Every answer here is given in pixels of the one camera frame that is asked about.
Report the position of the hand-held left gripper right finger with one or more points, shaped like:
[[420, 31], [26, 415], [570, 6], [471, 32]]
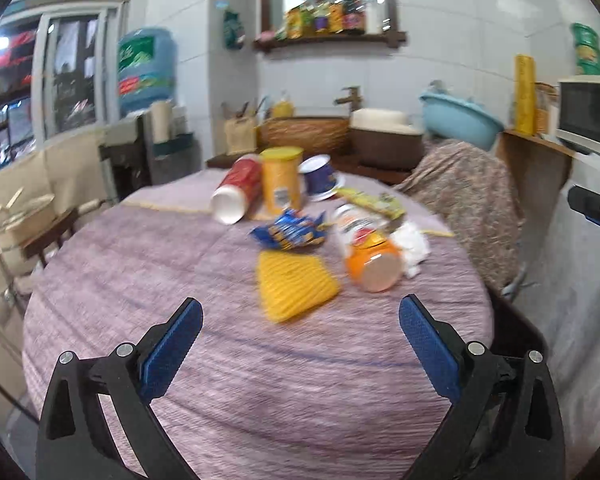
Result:
[[427, 350]]

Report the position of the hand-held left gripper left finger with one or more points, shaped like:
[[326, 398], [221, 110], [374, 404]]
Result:
[[172, 350]]

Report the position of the white tissue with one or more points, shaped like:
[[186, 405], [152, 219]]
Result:
[[415, 247]]

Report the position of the orange plastic jar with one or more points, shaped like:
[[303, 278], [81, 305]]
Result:
[[370, 250]]

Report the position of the yellow sponge cloth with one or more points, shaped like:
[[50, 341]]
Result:
[[295, 285]]

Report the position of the yellow snack wrapper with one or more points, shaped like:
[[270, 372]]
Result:
[[375, 202]]

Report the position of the blue snack wrapper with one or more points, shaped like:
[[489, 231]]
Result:
[[290, 230]]

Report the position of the red cylindrical snack can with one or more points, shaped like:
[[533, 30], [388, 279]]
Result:
[[237, 187]]

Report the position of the yellow cylindrical snack can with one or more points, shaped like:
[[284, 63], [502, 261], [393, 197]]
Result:
[[281, 180]]

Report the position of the white microwave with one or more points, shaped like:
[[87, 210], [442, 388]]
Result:
[[585, 110]]

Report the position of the wooden side shelf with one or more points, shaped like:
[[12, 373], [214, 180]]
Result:
[[535, 165]]

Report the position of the white cloth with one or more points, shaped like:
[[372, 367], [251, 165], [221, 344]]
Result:
[[575, 280]]

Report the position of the yellow roll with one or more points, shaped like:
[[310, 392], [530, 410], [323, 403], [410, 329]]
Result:
[[525, 95]]

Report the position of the green snack bag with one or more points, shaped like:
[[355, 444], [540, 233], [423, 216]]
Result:
[[587, 50]]

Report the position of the paisley cloth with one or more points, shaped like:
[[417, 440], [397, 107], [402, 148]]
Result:
[[460, 190]]

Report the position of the light blue plastic basin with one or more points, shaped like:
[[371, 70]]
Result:
[[457, 117]]

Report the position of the wooden chair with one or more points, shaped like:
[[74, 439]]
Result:
[[50, 232]]

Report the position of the water dispenser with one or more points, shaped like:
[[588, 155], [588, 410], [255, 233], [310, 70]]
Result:
[[165, 155]]

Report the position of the blue paper cup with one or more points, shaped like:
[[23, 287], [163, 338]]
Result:
[[320, 175]]

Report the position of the brown container cream lid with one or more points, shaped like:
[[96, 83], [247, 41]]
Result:
[[385, 142]]

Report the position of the cream utensil holder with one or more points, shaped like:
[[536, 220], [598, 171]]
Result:
[[240, 135]]

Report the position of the cream paper rolls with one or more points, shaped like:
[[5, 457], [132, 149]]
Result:
[[161, 121]]

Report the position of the wicker basket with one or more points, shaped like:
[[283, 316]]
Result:
[[305, 135]]

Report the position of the brass faucet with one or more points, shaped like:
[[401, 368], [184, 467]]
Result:
[[351, 99]]

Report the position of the yellow soap bottle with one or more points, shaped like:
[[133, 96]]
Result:
[[283, 107]]

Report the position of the blue water jug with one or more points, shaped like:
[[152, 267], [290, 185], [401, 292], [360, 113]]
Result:
[[145, 70]]

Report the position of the wooden framed mirror shelf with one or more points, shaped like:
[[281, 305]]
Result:
[[330, 42]]

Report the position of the window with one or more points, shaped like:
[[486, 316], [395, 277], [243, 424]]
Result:
[[55, 75]]

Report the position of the green hanging bottle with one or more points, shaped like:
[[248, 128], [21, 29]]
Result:
[[233, 30]]

